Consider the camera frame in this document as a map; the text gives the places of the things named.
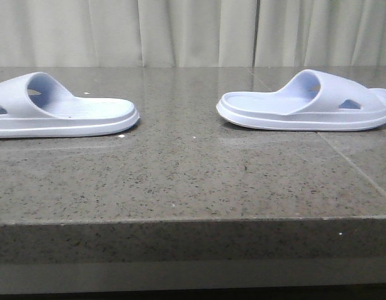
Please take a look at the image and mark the light blue slipper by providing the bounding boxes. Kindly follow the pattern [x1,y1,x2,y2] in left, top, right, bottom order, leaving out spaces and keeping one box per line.
[0,72,140,138]
[216,69,386,131]

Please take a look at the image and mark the beige pleated curtain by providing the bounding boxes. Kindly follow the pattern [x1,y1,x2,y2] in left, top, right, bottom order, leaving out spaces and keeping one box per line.
[0,1,386,67]

